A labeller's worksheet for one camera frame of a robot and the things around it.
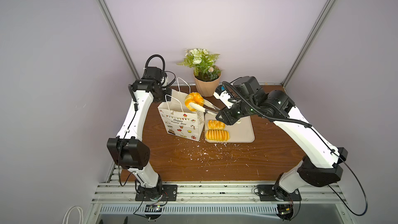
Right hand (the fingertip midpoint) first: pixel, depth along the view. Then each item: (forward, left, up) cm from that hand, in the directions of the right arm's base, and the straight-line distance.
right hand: (219, 102), depth 63 cm
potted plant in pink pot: (+42, +7, -22) cm, 48 cm away
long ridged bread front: (+2, 0, -34) cm, 34 cm away
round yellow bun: (+6, +11, -4) cm, 13 cm away
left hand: (+14, +26, -12) cm, 32 cm away
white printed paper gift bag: (+2, +21, -19) cm, 28 cm away
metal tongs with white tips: (+4, +5, -9) cm, 11 cm away
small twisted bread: (+8, 0, -32) cm, 33 cm away
